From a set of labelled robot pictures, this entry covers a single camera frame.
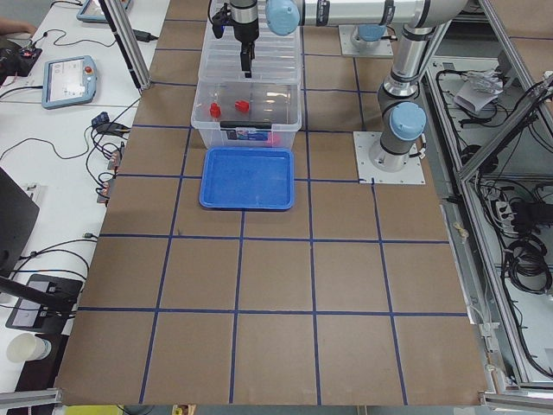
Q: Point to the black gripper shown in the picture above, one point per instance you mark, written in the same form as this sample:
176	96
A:
244	32

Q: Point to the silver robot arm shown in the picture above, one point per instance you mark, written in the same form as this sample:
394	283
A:
367	33
404	120

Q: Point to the red block middle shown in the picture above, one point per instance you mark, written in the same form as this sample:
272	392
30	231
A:
242	106

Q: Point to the clear plastic storage box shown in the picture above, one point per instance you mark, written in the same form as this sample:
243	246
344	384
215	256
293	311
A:
274	108

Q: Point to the red block left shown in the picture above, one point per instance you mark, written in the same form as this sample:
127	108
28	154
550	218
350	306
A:
215	110

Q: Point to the blue plastic tray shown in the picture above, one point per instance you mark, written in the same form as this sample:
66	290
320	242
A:
253	178

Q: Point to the black power adapter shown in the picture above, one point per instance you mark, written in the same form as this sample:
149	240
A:
143	36

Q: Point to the far blue teach pendant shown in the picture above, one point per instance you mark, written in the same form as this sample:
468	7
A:
91	12

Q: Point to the blue teach pendant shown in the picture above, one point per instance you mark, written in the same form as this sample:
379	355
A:
70	81
91	12

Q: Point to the near blue teach pendant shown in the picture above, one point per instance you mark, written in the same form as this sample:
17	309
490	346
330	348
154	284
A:
70	81

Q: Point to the white paper cup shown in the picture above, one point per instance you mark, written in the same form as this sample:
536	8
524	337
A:
28	347

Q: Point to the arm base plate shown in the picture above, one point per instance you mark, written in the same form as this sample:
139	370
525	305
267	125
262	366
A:
376	166
380	49

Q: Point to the aluminium frame post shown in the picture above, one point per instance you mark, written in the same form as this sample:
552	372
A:
122	31

